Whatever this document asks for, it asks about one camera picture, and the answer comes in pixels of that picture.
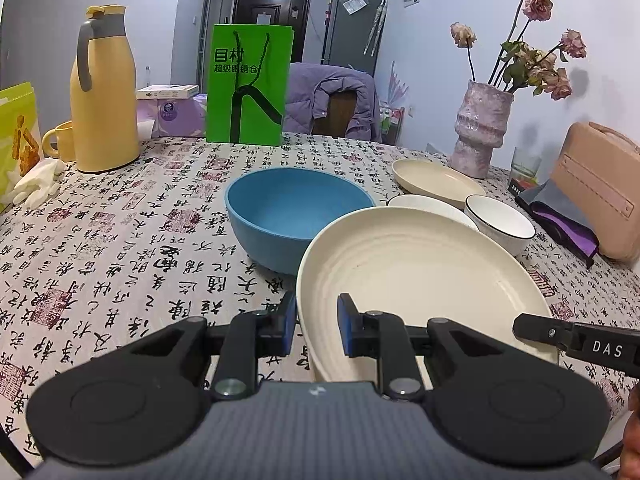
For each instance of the grey and purple cloth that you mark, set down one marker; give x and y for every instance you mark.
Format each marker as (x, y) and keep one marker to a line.
(560, 215)

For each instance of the green paper bag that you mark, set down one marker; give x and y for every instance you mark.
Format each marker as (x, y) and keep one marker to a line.
(220, 110)

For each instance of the purple tissue pack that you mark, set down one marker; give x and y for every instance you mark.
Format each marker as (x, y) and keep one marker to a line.
(175, 115)

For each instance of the pink ceramic vase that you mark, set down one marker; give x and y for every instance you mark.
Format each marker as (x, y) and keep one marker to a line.
(480, 125)

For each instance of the white rubber glove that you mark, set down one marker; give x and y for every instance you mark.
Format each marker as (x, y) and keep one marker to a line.
(37, 182)

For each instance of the purple jacket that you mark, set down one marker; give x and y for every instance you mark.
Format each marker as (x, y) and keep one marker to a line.
(305, 100)

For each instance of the yellow thermos jug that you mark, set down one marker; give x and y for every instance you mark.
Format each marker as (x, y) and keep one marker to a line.
(105, 110)

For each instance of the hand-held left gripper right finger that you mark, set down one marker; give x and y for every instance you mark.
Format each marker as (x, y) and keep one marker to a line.
(345, 329)

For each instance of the lime green snack bag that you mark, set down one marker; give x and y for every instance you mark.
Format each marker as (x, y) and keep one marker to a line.
(15, 125)

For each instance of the grey refrigerator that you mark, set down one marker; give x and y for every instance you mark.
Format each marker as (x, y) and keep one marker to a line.
(345, 40)

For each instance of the printed tablecloth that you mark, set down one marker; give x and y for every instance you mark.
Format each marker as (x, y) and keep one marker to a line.
(125, 260)

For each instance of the wooden chair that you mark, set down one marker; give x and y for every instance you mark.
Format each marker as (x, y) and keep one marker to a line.
(340, 110)

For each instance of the blue bowl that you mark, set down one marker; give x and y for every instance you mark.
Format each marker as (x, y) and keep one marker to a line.
(280, 225)

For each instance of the large ribbed cream plate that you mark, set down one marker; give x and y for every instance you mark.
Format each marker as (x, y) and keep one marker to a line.
(425, 270)

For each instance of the clear drinking glass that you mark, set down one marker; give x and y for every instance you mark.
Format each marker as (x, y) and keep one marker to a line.
(525, 165)

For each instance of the small cream plate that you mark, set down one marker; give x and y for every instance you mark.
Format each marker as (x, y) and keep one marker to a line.
(430, 177)

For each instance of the dried pink roses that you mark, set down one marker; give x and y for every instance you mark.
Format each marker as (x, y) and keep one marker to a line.
(537, 5)

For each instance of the grey interior door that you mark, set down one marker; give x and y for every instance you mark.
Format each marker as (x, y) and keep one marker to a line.
(212, 10)

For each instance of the pink carry case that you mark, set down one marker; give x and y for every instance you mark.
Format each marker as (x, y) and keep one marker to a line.
(600, 185)

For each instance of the white flat box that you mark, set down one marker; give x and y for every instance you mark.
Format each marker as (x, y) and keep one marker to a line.
(167, 91)

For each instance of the folded hanging umbrella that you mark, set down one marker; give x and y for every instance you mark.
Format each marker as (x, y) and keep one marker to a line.
(375, 25)

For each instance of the red and black box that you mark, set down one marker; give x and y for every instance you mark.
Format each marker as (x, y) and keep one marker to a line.
(520, 186)

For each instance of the dark entrance door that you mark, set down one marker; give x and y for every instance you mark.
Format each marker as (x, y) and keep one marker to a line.
(300, 25)

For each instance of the clear document pouch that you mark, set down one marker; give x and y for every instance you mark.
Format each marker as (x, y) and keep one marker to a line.
(354, 5)

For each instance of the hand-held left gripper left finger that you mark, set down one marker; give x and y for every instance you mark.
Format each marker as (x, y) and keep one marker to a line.
(289, 325)

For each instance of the white bowl with black rim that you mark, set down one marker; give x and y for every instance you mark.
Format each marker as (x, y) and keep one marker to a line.
(425, 205)
(500, 220)

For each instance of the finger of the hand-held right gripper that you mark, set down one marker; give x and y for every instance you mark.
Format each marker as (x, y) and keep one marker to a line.
(542, 330)

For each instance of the yellow mug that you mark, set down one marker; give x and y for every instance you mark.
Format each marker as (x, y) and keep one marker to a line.
(62, 142)

